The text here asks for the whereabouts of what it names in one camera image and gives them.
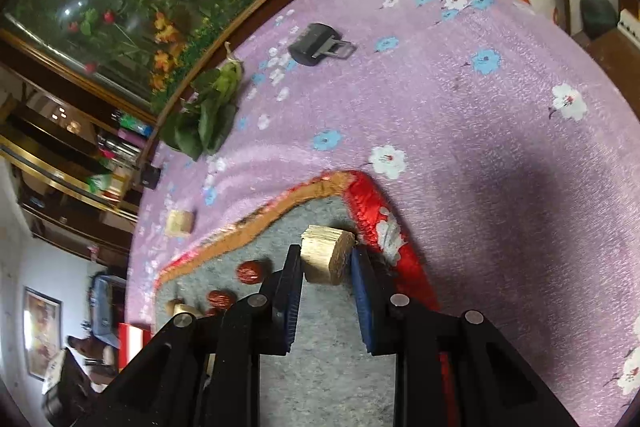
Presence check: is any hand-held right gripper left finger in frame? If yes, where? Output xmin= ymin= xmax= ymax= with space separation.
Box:
xmin=85 ymin=244 xmax=306 ymax=427

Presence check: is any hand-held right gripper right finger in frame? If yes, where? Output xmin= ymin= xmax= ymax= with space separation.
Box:
xmin=350 ymin=247 xmax=581 ymax=427

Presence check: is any pale sugarcane chunk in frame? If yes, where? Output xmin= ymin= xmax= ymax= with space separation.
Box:
xmin=164 ymin=208 xmax=195 ymax=239
xmin=300 ymin=224 xmax=355 ymax=285

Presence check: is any red date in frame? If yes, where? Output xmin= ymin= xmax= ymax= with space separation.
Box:
xmin=235 ymin=259 xmax=273 ymax=286
xmin=206 ymin=289 xmax=239 ymax=311

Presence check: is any grey felt mat red border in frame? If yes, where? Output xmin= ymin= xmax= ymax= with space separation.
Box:
xmin=152 ymin=169 xmax=461 ymax=427

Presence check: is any red and white box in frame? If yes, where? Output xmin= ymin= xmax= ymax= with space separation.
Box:
xmin=117 ymin=322 xmax=153 ymax=369

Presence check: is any blue object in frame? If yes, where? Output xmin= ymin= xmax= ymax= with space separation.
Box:
xmin=89 ymin=274 xmax=127 ymax=349

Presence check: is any small black box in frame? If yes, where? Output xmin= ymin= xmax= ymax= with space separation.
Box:
xmin=137 ymin=164 xmax=162 ymax=192

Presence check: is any green leafy vegetable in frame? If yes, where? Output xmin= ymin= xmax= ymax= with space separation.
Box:
xmin=160 ymin=42 xmax=246 ymax=161

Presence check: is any purple floral cloth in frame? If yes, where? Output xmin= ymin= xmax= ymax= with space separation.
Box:
xmin=125 ymin=0 xmax=640 ymax=427

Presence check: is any green packet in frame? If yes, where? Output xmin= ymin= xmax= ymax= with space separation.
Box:
xmin=85 ymin=173 xmax=118 ymax=195

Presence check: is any steel thermos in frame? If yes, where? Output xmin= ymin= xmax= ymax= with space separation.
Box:
xmin=97 ymin=144 xmax=141 ymax=164

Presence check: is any pink bottle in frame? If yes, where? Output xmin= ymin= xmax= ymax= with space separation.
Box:
xmin=99 ymin=131 xmax=143 ymax=150

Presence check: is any green bottle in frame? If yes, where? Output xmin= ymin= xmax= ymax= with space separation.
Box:
xmin=112 ymin=109 xmax=155 ymax=138

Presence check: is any black device with clear clip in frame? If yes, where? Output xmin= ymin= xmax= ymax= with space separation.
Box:
xmin=287 ymin=23 xmax=358 ymax=68

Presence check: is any dark green object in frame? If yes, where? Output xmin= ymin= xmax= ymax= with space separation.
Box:
xmin=580 ymin=0 xmax=619 ymax=40

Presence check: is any framed wall picture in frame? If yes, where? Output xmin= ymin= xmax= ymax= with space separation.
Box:
xmin=22 ymin=286 xmax=64 ymax=382

